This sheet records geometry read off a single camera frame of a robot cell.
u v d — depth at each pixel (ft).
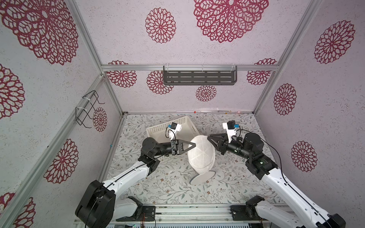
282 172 2.81
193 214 2.46
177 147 2.01
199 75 3.03
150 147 1.81
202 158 2.05
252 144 1.70
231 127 1.89
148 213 2.40
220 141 2.01
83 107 2.44
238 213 2.41
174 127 2.07
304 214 1.34
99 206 1.32
